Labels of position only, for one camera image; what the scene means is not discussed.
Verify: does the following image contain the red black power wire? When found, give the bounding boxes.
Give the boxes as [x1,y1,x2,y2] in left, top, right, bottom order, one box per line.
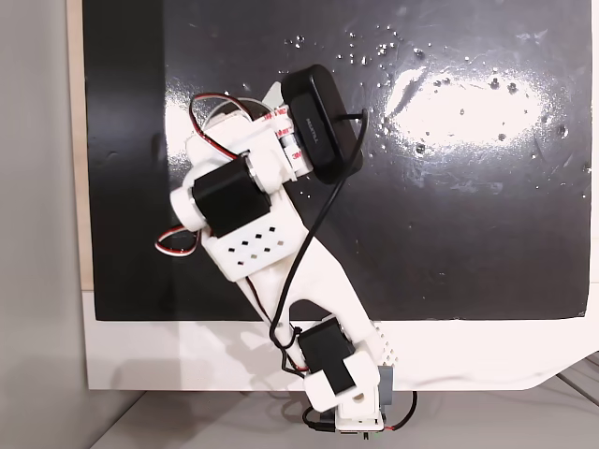
[383,390,418,432]

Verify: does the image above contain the red black servo wire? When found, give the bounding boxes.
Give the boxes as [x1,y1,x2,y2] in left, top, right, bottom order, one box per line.
[153,224,200,258]
[189,93,252,163]

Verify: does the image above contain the black oval webcam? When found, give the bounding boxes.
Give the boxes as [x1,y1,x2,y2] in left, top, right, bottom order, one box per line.
[280,64,366,184]

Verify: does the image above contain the black glossy table mat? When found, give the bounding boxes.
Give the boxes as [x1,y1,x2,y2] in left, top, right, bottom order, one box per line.
[81,0,592,323]

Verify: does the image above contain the black usb cable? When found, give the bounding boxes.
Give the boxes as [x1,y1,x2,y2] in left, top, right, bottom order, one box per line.
[301,405,338,434]

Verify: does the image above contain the black webcam cable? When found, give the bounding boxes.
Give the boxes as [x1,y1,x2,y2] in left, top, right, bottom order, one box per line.
[267,108,370,373]

